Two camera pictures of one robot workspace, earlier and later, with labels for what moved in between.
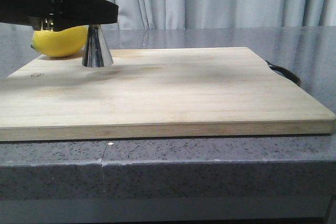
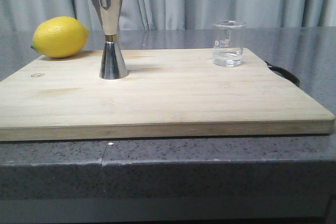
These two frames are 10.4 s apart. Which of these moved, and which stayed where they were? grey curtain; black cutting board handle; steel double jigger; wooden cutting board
Moved: steel double jigger
Stayed: black cutting board handle; wooden cutting board; grey curtain
